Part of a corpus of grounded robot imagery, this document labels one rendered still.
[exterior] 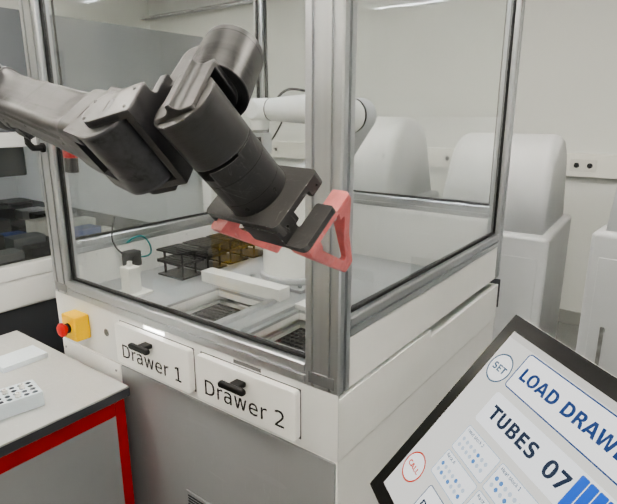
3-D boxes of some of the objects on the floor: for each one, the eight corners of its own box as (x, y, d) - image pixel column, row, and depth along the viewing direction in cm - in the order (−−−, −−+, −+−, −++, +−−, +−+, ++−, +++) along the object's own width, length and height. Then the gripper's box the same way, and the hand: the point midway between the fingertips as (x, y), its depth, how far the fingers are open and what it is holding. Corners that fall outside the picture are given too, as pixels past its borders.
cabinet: (335, 764, 122) (341, 466, 102) (87, 550, 182) (59, 335, 161) (478, 518, 196) (498, 317, 175) (269, 424, 256) (265, 265, 235)
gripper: (152, 170, 47) (249, 269, 57) (250, 186, 37) (347, 302, 47) (198, 116, 49) (283, 220, 59) (302, 118, 39) (384, 242, 49)
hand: (308, 252), depth 53 cm, fingers open, 9 cm apart
